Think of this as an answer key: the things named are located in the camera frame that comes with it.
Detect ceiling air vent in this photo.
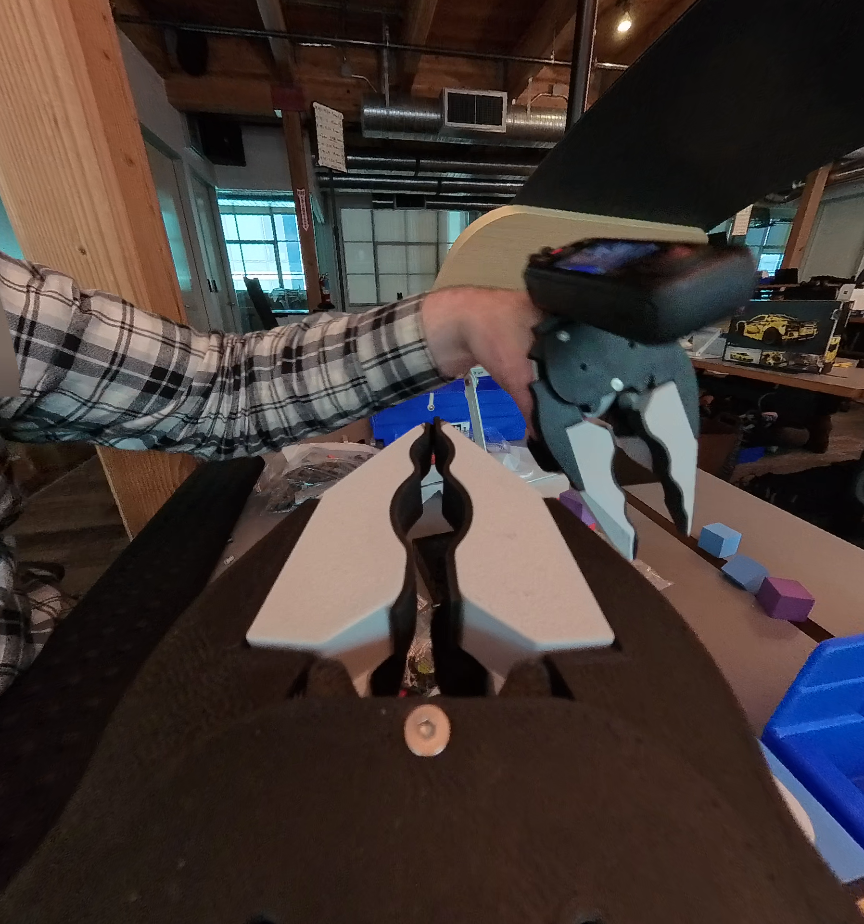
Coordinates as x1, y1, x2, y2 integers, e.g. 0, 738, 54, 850
442, 88, 509, 134

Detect dark perforated panel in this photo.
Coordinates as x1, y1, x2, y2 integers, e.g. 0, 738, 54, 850
0, 455, 268, 924

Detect large printed instruction sheet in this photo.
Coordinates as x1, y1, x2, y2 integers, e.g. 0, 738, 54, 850
511, 0, 864, 230

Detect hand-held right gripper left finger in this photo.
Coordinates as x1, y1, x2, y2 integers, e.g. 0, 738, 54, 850
246, 421, 436, 697

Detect clear bag of mixed parts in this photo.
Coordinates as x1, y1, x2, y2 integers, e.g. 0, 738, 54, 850
255, 442, 380, 515

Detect yellow car picture box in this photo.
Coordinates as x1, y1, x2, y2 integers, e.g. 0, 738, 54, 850
722, 299, 846, 375

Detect dark desk cable cover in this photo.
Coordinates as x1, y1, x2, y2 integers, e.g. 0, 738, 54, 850
612, 433, 668, 501

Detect person's left forearm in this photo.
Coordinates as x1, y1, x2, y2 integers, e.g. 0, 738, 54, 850
0, 242, 449, 464

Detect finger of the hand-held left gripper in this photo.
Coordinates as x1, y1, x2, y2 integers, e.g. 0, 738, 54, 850
614, 379, 700, 539
565, 417, 640, 564

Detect shiny bag of black parts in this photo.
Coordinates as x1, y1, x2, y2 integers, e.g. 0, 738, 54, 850
402, 559, 673, 697

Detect blue plastic bin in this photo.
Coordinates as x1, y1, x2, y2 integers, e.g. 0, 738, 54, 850
760, 628, 864, 879

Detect person's left hand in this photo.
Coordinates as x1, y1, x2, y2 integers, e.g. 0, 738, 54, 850
421, 287, 543, 421

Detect long background desk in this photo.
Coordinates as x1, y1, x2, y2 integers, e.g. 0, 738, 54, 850
692, 356, 864, 407

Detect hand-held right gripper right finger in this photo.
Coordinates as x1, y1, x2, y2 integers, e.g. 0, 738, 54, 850
432, 419, 616, 695

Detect blue foam block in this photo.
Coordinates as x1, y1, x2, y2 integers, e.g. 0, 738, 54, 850
698, 523, 742, 560
721, 554, 769, 593

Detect purple foam block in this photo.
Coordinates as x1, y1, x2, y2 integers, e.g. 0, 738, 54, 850
558, 489, 598, 529
755, 575, 816, 622

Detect metal air duct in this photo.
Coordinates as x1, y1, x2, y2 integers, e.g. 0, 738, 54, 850
360, 97, 570, 143

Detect grey desk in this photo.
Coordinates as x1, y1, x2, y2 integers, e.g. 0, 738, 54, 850
208, 426, 864, 741

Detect white hanging chart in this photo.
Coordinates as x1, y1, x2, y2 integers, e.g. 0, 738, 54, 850
311, 101, 348, 173

